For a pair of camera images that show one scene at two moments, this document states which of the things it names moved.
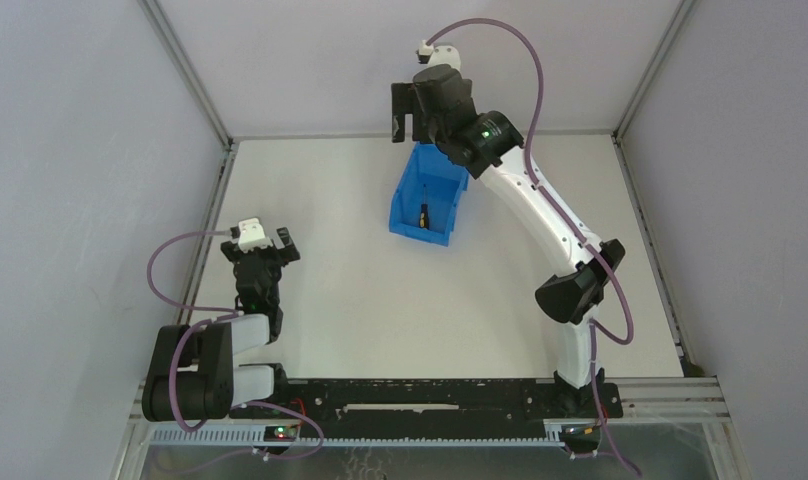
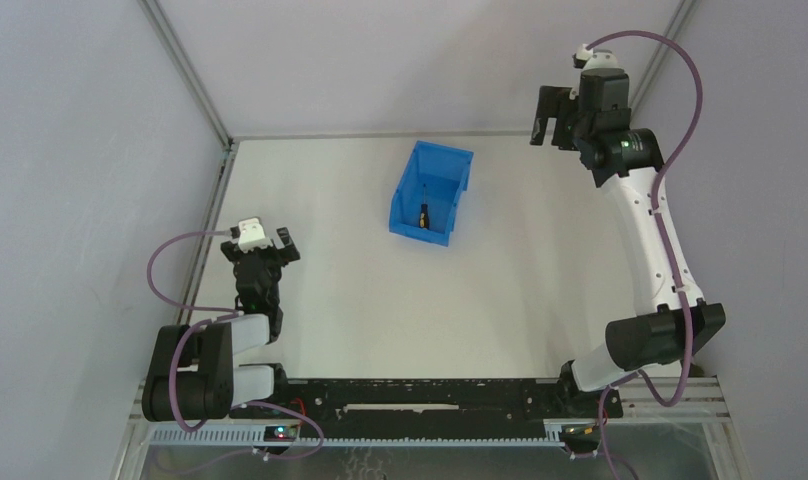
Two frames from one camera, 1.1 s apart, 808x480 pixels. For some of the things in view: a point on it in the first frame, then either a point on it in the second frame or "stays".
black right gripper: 404,105 -> 563,116
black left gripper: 259,254 stays
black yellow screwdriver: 424,213 stays
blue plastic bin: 432,178 stays
